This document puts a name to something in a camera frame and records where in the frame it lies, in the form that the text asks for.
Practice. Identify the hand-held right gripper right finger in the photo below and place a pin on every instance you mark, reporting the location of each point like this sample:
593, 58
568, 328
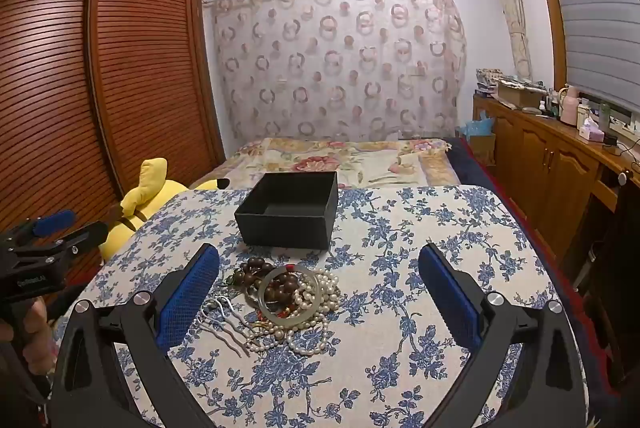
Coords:
450, 298

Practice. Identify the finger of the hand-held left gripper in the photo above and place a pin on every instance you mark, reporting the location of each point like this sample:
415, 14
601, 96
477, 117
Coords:
85, 238
52, 223

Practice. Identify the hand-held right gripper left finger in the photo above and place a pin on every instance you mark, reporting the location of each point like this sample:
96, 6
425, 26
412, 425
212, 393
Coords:
187, 298

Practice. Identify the silver hair comb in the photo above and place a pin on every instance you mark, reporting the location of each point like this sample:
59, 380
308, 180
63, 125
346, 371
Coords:
227, 330

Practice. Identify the pale jade bangle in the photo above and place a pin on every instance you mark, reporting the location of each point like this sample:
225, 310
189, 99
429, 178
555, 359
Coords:
261, 295

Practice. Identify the black cardboard box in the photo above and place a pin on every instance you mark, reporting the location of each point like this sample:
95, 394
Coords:
280, 228

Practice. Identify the person's left hand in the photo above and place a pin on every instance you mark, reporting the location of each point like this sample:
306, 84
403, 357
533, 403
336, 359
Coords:
32, 333

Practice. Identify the yellow plush toy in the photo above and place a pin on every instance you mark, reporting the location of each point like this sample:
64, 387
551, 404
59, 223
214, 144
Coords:
145, 198

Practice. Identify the blue floral tablecloth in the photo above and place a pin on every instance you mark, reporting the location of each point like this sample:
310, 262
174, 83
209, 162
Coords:
400, 233

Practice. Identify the long wooden cabinet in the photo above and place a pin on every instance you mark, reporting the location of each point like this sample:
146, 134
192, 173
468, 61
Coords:
540, 158

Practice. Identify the floral bed blanket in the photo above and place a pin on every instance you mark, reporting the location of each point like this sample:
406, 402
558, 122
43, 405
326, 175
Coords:
350, 163

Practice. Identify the blue plastic bag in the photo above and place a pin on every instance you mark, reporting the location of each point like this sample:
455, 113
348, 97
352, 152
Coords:
480, 126

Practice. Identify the brown slatted wooden wardrobe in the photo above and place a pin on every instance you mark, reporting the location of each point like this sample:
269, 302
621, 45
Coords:
125, 58

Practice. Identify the open cardboard box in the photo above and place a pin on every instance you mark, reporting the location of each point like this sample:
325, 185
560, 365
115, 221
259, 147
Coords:
520, 97

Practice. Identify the pink tissue box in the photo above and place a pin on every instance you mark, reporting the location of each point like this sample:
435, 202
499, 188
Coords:
592, 133

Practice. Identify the stack of papers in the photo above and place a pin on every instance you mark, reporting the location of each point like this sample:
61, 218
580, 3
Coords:
487, 81

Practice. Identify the pink thermos jug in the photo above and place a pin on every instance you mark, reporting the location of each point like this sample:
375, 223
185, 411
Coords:
570, 108

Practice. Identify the white plastic container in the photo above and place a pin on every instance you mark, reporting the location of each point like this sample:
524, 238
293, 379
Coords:
583, 116

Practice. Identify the green bottle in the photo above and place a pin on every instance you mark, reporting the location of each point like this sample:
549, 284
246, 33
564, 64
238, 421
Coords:
604, 118

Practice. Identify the white power strip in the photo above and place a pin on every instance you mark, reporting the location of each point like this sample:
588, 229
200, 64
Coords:
625, 126

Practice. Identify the tied lace curtain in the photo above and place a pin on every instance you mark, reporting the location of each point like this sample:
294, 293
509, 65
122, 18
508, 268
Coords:
515, 28

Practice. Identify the grey window blind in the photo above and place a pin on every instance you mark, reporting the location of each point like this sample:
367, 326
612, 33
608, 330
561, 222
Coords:
590, 8

